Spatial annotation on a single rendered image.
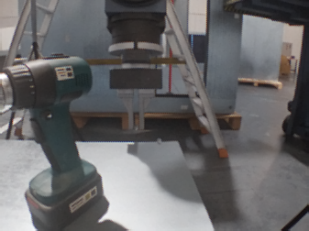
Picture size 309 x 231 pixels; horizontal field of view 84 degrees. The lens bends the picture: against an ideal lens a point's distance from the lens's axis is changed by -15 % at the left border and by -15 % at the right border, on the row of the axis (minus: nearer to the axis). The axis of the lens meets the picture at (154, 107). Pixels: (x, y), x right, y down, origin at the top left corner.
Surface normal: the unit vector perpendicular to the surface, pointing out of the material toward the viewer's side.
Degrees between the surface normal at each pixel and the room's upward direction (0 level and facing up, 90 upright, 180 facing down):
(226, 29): 90
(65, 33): 90
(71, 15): 90
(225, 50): 90
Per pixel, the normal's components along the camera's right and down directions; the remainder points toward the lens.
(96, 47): 0.02, 0.29
